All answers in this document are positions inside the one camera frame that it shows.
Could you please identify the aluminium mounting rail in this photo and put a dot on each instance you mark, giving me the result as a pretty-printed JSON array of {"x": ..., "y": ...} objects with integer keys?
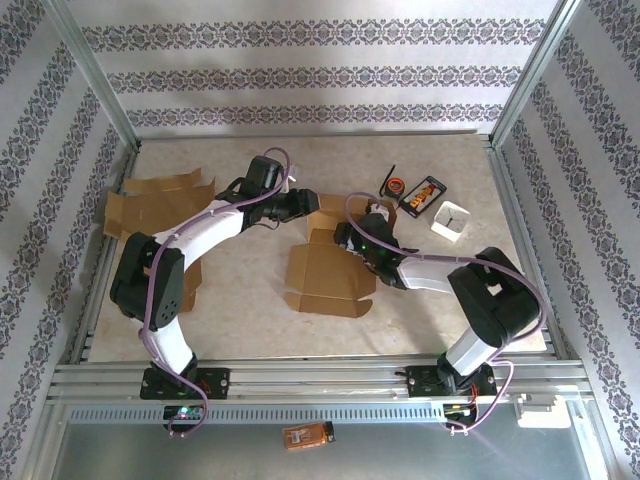
[{"x": 320, "y": 375}]

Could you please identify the aluminium frame post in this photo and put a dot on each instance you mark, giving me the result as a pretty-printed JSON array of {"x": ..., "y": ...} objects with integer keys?
[
  {"x": 535, "y": 75},
  {"x": 95, "y": 75}
]

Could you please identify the white square clock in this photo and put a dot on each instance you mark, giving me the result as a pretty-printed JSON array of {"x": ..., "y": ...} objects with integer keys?
[{"x": 452, "y": 221}]

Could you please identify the small circuit board with LED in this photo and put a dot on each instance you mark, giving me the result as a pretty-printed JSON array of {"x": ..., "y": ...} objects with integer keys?
[{"x": 184, "y": 412}]

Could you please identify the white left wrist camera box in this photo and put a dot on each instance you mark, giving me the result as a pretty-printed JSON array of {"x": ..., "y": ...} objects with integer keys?
[{"x": 291, "y": 175}]

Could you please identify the black charger board yellow connectors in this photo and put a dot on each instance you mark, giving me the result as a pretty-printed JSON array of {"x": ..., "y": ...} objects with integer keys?
[{"x": 422, "y": 196}]

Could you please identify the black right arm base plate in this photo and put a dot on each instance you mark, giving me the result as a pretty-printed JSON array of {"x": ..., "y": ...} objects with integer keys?
[{"x": 422, "y": 385}]

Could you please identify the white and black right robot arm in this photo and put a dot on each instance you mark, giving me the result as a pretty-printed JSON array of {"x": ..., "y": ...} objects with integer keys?
[{"x": 490, "y": 300}]

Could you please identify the aluminium side rail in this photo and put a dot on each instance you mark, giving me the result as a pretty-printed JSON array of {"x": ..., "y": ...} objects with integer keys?
[
  {"x": 82, "y": 345},
  {"x": 507, "y": 200}
]

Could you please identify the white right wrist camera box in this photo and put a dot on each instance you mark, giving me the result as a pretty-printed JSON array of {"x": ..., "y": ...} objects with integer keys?
[{"x": 378, "y": 208}]

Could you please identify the grey metal panel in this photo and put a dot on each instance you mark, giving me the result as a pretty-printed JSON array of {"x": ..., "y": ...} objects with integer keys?
[{"x": 400, "y": 455}]

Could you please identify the orange battery pack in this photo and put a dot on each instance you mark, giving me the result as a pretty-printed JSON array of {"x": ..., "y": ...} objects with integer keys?
[{"x": 307, "y": 436}]

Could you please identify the white plastic bracket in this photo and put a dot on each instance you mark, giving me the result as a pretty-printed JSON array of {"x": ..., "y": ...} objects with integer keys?
[{"x": 537, "y": 404}]

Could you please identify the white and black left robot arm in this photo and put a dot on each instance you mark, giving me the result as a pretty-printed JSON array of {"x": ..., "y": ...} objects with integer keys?
[{"x": 210, "y": 230}]

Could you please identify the thin grey wall strip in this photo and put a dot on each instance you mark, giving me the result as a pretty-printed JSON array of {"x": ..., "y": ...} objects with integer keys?
[{"x": 300, "y": 133}]

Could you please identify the black and orange tape measure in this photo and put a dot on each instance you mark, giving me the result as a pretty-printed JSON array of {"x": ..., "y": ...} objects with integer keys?
[{"x": 395, "y": 186}]

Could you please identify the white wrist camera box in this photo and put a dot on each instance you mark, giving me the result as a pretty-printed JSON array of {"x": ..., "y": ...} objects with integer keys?
[
  {"x": 291, "y": 175},
  {"x": 378, "y": 208}
]

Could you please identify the brown cardboard box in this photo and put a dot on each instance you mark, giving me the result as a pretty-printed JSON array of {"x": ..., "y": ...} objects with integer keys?
[
  {"x": 150, "y": 200},
  {"x": 325, "y": 280}
]

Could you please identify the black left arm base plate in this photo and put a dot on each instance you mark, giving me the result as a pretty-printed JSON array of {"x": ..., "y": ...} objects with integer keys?
[{"x": 217, "y": 382}]

